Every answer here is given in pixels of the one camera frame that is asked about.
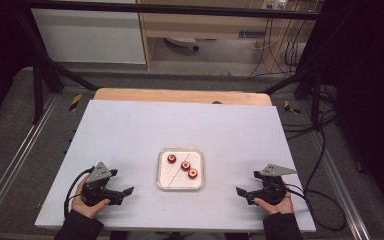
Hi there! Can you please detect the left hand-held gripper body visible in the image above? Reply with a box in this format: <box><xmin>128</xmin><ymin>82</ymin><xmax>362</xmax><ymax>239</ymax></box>
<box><xmin>81</xmin><ymin>161</ymin><xmax>120</xmax><ymax>207</ymax></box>

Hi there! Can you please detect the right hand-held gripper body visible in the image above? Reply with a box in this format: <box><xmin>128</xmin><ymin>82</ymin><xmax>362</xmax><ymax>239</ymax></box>
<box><xmin>259</xmin><ymin>163</ymin><xmax>298</xmax><ymax>206</ymax></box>

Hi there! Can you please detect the white square tray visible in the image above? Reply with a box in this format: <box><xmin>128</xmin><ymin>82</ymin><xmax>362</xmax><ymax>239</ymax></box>
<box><xmin>156</xmin><ymin>147</ymin><xmax>205</xmax><ymax>191</ymax></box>

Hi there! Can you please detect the person's right hand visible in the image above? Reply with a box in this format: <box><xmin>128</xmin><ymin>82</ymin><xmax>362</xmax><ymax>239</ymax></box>
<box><xmin>253</xmin><ymin>191</ymin><xmax>295</xmax><ymax>216</ymax></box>

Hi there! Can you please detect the person's left hand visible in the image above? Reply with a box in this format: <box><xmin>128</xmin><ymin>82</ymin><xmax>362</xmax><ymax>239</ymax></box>
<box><xmin>71</xmin><ymin>176</ymin><xmax>111</xmax><ymax>220</ymax></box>

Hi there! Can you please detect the thin wooden skewer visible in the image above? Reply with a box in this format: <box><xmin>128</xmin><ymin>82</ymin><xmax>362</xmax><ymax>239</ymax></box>
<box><xmin>166</xmin><ymin>153</ymin><xmax>191</xmax><ymax>186</ymax></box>

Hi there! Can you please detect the yellow black floor tape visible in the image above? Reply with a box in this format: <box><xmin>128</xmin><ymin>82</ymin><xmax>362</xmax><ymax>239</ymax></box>
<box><xmin>283</xmin><ymin>99</ymin><xmax>301</xmax><ymax>115</ymax></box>

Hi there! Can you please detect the wooden table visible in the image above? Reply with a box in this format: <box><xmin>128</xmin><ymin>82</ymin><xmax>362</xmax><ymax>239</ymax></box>
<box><xmin>93</xmin><ymin>87</ymin><xmax>274</xmax><ymax>107</ymax></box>

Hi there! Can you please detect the white cabinet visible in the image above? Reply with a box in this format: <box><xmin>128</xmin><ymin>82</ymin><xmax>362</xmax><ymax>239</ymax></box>
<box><xmin>30</xmin><ymin>8</ymin><xmax>147</xmax><ymax>65</ymax></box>

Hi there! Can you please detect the black curtain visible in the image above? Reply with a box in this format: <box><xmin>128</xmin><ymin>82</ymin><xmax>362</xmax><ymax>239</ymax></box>
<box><xmin>0</xmin><ymin>0</ymin><xmax>33</xmax><ymax>134</ymax></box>
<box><xmin>323</xmin><ymin>0</ymin><xmax>384</xmax><ymax>228</ymax></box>

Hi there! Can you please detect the office chair base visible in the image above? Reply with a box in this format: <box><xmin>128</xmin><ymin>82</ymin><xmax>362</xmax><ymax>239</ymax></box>
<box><xmin>164</xmin><ymin>36</ymin><xmax>201</xmax><ymax>52</ymax></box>

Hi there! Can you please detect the wooden desk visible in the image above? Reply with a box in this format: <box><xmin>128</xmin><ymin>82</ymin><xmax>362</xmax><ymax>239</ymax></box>
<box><xmin>136</xmin><ymin>0</ymin><xmax>316</xmax><ymax>72</ymax></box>

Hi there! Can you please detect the white power strip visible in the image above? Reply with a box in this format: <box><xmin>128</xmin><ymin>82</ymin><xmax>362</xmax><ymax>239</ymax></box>
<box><xmin>261</xmin><ymin>0</ymin><xmax>288</xmax><ymax>10</ymax></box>

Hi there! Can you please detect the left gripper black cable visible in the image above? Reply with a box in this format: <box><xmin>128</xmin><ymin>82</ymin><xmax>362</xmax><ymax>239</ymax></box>
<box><xmin>63</xmin><ymin>167</ymin><xmax>95</xmax><ymax>218</ymax></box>

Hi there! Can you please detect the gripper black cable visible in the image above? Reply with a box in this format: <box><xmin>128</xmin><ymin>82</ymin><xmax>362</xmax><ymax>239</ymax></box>
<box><xmin>63</xmin><ymin>167</ymin><xmax>95</xmax><ymax>218</ymax></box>
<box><xmin>283</xmin><ymin>183</ymin><xmax>348</xmax><ymax>232</ymax></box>

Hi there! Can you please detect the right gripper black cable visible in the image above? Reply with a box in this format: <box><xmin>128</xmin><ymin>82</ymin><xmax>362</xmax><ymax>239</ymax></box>
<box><xmin>283</xmin><ymin>183</ymin><xmax>348</xmax><ymax>232</ymax></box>

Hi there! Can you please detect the black floor cable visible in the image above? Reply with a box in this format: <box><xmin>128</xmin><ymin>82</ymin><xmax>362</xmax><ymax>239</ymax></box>
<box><xmin>281</xmin><ymin>111</ymin><xmax>338</xmax><ymax>141</ymax></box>

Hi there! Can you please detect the aluminium floor rail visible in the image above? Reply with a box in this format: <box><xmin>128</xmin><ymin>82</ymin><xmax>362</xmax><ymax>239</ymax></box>
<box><xmin>0</xmin><ymin>94</ymin><xmax>60</xmax><ymax>231</ymax></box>
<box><xmin>308</xmin><ymin>130</ymin><xmax>373</xmax><ymax>240</ymax></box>

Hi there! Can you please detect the black metal frame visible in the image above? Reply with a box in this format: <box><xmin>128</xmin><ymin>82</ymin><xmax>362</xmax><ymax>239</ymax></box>
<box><xmin>14</xmin><ymin>0</ymin><xmax>326</xmax><ymax>132</ymax></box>

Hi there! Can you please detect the black hanging cable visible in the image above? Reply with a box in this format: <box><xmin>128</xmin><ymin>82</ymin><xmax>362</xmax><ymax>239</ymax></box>
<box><xmin>247</xmin><ymin>17</ymin><xmax>274</xmax><ymax>80</ymax></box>

